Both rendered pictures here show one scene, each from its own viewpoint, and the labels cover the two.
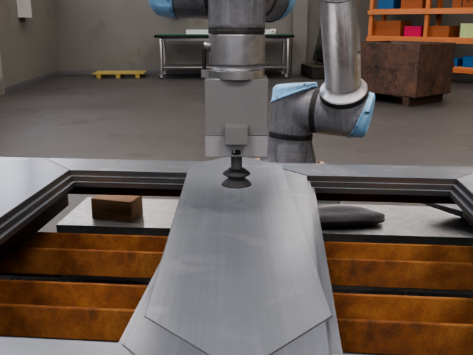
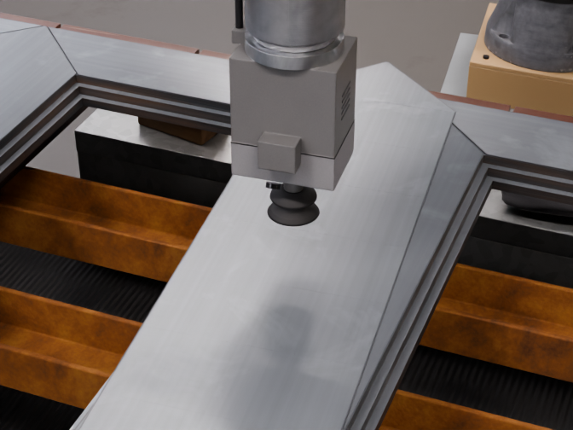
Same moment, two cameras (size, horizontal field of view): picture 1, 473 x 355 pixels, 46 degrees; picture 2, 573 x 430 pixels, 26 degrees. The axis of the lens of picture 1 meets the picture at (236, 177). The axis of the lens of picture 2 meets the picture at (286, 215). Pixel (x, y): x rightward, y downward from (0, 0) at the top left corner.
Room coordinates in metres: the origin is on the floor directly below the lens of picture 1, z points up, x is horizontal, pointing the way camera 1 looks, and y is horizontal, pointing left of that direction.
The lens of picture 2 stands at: (-0.06, -0.24, 1.47)
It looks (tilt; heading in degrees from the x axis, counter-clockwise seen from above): 34 degrees down; 17
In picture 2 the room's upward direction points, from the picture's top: straight up
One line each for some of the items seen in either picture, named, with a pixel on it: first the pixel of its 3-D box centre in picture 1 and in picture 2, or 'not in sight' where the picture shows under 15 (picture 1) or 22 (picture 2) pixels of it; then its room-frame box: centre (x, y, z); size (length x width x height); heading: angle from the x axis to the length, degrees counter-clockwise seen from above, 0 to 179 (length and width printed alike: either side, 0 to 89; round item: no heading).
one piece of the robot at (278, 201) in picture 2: (236, 175); (293, 197); (0.76, 0.00, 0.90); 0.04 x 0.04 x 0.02
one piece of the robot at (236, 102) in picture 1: (234, 111); (286, 105); (0.74, 0.00, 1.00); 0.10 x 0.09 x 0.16; 0
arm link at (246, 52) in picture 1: (234, 51); (291, 5); (0.76, 0.00, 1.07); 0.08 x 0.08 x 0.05
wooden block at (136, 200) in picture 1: (117, 206); (182, 107); (1.20, 0.27, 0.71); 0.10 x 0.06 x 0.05; 74
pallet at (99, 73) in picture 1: (120, 74); not in sight; (11.58, 2.40, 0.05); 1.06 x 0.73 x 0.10; 92
